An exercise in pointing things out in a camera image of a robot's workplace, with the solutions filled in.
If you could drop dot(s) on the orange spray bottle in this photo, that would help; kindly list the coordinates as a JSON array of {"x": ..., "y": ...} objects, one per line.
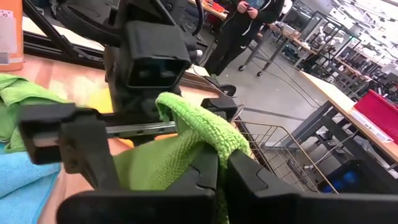
[{"x": 12, "y": 37}]

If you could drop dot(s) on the black computer tower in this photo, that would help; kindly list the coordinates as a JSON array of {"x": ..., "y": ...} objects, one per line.
[{"x": 367, "y": 174}]

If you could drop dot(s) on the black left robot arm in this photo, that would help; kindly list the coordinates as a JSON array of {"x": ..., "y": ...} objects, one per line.
[{"x": 93, "y": 18}]

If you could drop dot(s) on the wooden workbench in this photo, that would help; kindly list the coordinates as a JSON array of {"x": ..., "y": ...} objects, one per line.
[{"x": 329, "y": 90}]

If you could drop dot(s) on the green microfiber towel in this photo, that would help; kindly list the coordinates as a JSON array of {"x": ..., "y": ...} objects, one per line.
[
  {"x": 186, "y": 140},
  {"x": 18, "y": 93}
]

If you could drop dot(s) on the metal rolling cart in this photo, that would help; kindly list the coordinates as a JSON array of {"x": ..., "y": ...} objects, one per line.
[{"x": 286, "y": 31}]

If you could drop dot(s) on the person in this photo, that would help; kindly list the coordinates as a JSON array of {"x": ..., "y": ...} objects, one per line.
[{"x": 236, "y": 34}]

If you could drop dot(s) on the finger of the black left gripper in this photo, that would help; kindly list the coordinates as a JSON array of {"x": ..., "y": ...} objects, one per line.
[
  {"x": 81, "y": 140},
  {"x": 227, "y": 104}
]

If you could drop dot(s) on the black table frame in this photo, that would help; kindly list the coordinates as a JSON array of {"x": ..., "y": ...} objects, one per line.
[{"x": 37, "y": 49}]

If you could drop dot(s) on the orange microfiber towel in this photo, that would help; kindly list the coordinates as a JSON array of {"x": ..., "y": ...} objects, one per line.
[{"x": 101, "y": 101}]

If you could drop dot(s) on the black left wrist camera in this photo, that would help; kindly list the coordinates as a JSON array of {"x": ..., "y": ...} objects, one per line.
[{"x": 155, "y": 46}]

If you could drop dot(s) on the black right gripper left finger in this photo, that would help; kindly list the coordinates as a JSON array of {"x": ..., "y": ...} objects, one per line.
[{"x": 155, "y": 208}]

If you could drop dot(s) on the blue microfiber towel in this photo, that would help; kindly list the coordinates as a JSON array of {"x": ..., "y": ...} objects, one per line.
[{"x": 21, "y": 186}]

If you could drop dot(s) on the red plastic bin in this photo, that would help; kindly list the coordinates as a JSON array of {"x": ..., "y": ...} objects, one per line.
[{"x": 379, "y": 115}]

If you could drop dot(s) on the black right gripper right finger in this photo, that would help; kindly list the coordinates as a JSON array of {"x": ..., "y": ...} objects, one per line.
[{"x": 280, "y": 208}]

